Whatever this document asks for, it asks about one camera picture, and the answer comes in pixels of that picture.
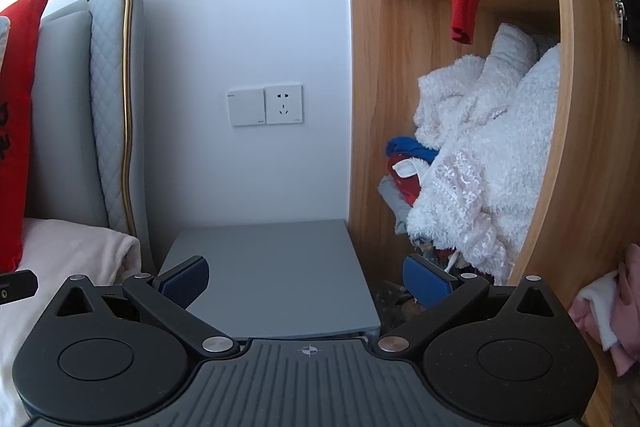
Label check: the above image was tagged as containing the pink cloth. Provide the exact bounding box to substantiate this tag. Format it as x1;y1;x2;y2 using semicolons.
571;243;640;377

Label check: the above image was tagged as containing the white wall switch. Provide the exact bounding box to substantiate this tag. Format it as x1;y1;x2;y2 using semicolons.
227;88;266;127

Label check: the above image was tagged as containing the wooden wardrobe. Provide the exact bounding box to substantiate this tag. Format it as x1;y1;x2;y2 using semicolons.
345;0;640;427

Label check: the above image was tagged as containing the white wall socket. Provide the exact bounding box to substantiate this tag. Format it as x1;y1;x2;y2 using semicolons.
264;84;304;126

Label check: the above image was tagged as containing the grey headboard gold trim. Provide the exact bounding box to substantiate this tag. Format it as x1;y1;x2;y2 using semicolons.
22;0;157;269

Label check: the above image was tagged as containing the red white cloth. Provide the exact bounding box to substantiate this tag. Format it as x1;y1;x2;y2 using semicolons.
387;154;428;208

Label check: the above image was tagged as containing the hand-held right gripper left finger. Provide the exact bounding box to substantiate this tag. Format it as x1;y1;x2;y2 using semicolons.
52;255;241;356

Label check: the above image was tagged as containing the small white cloth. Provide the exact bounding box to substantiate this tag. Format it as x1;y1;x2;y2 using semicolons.
579;271;623;352

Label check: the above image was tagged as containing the grey nightstand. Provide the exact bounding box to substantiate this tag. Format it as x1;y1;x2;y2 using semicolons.
157;219;382;342

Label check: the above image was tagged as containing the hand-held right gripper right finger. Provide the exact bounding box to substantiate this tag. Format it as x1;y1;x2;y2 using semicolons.
377;254;569;354

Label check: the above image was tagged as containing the white fluffy robe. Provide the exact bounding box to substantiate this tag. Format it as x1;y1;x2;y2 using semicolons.
406;23;562;286

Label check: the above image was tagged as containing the pale green cloth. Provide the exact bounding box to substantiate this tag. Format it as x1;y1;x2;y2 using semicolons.
377;176;417;236

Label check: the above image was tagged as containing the red pillow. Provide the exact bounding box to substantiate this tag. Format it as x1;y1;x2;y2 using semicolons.
0;0;53;274

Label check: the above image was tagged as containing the beige pink blanket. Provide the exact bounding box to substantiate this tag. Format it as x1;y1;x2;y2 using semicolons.
0;217;144;427

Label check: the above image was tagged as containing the blue cloth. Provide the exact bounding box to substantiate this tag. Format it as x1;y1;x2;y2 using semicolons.
384;135;442;164

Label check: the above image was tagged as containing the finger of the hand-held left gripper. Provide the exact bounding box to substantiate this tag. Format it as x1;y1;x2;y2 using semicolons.
0;271;40;307

